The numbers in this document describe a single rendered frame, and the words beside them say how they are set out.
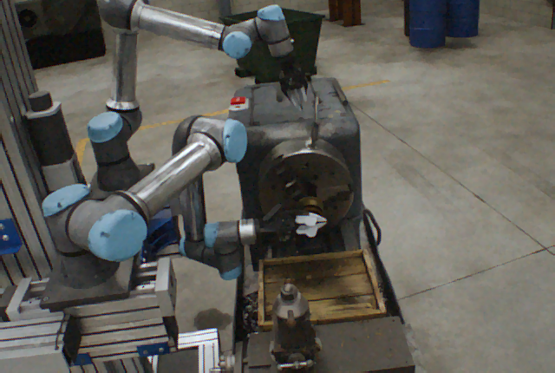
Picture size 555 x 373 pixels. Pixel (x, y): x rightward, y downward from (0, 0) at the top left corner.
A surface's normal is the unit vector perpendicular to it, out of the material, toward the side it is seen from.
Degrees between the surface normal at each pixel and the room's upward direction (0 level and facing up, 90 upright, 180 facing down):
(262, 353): 0
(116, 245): 91
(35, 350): 0
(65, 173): 90
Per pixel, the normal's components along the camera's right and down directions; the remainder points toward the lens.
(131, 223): 0.77, 0.23
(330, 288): -0.10, -0.89
